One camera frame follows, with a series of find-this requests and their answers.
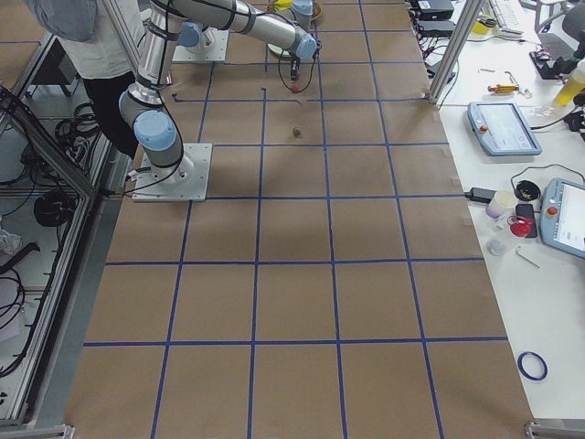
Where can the blue tape roll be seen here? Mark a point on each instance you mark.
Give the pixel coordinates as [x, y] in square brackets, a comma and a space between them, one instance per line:
[532, 366]

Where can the blue teach pendant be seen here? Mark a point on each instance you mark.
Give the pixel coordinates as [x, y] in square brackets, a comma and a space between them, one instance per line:
[562, 216]
[501, 129]

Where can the black power adapter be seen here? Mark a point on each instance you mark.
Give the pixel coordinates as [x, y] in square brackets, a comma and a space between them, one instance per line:
[479, 194]

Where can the person in white shirt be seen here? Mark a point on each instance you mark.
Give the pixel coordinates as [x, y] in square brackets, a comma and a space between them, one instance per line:
[86, 33]

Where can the aluminium frame post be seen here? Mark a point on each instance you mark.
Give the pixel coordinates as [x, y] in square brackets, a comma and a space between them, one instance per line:
[463, 27]

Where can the gold metal tool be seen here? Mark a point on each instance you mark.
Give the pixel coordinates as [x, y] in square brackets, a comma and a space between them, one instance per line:
[503, 88]

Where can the blue teach pendant near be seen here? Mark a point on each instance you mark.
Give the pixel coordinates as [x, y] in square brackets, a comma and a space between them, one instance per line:
[562, 216]

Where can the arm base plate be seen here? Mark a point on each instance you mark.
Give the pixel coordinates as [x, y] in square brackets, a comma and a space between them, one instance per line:
[169, 184]
[197, 45]

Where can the red emergency button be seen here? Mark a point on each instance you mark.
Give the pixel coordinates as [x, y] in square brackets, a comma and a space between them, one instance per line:
[522, 227]

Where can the blue teach pendant far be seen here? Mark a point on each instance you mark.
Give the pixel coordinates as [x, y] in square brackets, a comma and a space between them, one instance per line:
[501, 129]

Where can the light green plate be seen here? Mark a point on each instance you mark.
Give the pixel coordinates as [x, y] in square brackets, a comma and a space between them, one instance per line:
[278, 52]

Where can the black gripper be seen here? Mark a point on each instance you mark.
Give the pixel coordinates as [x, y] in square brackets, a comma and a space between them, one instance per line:
[294, 68]

